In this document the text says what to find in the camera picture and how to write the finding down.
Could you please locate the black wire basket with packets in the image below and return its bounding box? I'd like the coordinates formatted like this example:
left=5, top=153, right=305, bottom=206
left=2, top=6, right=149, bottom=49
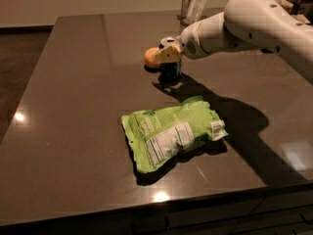
left=276, top=0, right=313, bottom=24

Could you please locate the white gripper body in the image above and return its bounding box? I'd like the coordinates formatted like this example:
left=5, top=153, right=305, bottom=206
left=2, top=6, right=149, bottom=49
left=179, top=23, right=208, bottom=60

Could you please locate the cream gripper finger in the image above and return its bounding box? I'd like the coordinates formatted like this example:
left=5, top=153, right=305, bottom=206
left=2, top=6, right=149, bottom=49
left=153, top=44, right=182, bottom=64

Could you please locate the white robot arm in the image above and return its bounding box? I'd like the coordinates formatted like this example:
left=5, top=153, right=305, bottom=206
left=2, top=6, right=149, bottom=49
left=152, top=0, right=313, bottom=82

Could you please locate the orange fruit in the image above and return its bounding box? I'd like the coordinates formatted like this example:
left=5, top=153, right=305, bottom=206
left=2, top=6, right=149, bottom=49
left=144, top=47, right=160, bottom=69

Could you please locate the green chip bag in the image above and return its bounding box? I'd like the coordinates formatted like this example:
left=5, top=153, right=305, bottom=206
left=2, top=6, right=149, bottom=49
left=121, top=96, right=228, bottom=173

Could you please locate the blue pepsi can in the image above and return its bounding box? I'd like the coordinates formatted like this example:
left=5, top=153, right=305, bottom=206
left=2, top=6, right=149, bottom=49
left=158, top=36, right=184, bottom=85

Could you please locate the clear glass with utensils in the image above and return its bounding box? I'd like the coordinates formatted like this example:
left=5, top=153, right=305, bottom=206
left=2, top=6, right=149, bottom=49
left=180, top=0, right=207, bottom=25

